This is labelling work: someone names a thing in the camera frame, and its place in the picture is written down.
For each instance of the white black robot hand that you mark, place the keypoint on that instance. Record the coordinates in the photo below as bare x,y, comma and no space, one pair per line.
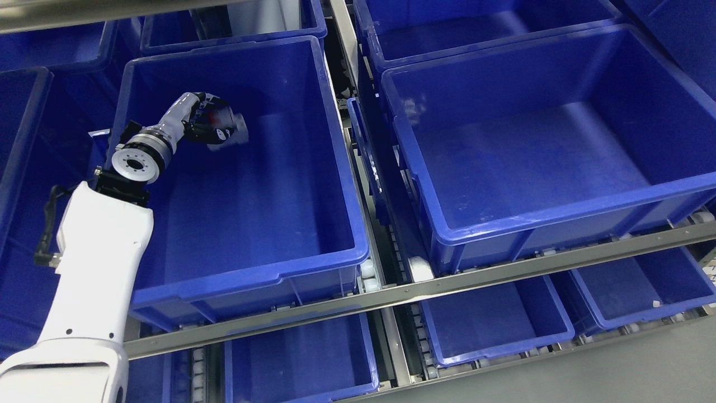
187,119

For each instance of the grey red circuit breaker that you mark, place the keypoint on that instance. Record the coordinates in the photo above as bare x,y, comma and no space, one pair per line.
233,126

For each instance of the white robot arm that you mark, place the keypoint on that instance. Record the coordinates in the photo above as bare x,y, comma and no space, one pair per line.
79,355

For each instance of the blue bin far left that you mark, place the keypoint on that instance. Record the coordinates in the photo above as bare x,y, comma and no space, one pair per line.
46,142

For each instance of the blue bin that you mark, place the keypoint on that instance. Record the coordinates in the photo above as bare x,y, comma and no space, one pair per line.
632,290
46,142
495,321
231,23
326,361
269,223
549,144
398,33

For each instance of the blue bin left front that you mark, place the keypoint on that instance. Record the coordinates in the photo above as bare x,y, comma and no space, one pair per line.
269,223

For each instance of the blue bin rear left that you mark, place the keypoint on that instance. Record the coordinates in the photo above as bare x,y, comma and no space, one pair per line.
231,23

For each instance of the blue bin rear right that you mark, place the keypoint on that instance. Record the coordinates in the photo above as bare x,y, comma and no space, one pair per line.
398,33

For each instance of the blue bin lower left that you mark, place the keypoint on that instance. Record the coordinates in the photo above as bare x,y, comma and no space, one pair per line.
326,361

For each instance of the blue bin right front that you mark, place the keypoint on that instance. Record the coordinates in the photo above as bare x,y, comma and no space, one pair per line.
549,144

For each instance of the blue bin lower middle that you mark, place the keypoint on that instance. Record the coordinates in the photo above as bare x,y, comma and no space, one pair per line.
495,321

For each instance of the blue bin lower right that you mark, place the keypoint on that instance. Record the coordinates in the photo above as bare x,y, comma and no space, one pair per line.
632,290

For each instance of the metal shelf rail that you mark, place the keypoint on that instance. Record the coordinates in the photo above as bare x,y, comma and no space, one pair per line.
414,292

